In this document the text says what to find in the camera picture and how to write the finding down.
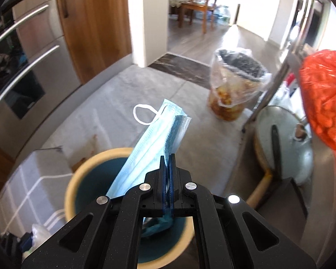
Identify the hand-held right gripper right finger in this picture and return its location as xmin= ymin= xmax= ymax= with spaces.
xmin=169 ymin=154 xmax=317 ymax=269

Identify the orange patterned waste bin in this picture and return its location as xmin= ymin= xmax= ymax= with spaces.
xmin=208 ymin=49 xmax=269 ymax=122

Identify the white plastic bag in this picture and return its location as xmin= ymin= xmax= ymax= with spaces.
xmin=273 ymin=81 xmax=300 ymax=118

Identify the clear plastic bin liner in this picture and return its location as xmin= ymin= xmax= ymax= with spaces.
xmin=210 ymin=48 xmax=273 ymax=110

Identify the wooden side panel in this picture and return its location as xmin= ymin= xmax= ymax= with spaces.
xmin=0 ymin=139 xmax=16 ymax=210

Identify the light blue face mask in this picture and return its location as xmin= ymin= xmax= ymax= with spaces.
xmin=106 ymin=99 xmax=192 ymax=239

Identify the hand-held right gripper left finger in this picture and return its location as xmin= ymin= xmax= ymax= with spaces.
xmin=22 ymin=155 xmax=169 ymax=269

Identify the grey rug with white lines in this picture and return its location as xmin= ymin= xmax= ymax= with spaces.
xmin=0 ymin=146 xmax=79 ymax=247

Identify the chrome metal bar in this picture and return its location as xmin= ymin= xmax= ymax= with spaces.
xmin=241 ymin=53 xmax=300 ymax=133

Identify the wooden cabinet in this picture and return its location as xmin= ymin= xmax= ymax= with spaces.
xmin=53 ymin=0 xmax=133 ymax=86

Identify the yellow rimmed blue trash bin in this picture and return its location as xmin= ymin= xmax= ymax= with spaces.
xmin=64 ymin=147 xmax=195 ymax=264

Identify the clear water jug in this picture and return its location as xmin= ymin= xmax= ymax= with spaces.
xmin=213 ymin=4 xmax=231 ymax=24

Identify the stainless steel oven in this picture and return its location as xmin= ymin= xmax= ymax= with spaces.
xmin=0 ymin=0 xmax=83 ymax=157

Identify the red mesh bag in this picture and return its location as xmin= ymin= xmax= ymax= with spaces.
xmin=298 ymin=49 xmax=336 ymax=174

